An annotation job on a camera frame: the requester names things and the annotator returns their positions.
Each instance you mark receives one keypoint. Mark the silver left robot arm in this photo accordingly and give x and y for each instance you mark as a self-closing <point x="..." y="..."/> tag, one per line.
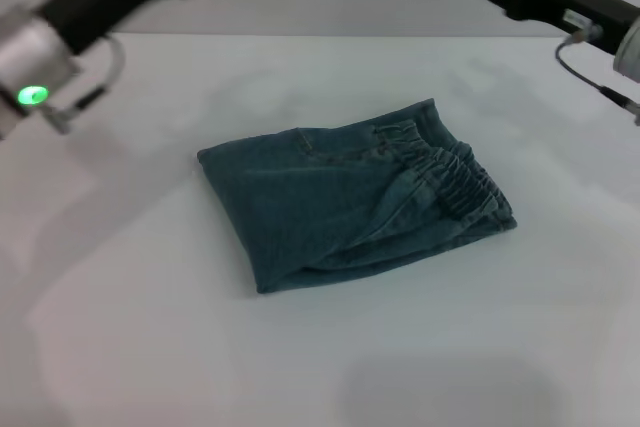
<point x="30" y="67"/>

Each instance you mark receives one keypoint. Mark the blue denim shorts basketball print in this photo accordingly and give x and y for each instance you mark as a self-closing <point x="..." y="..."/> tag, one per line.
<point x="350" y="207"/>

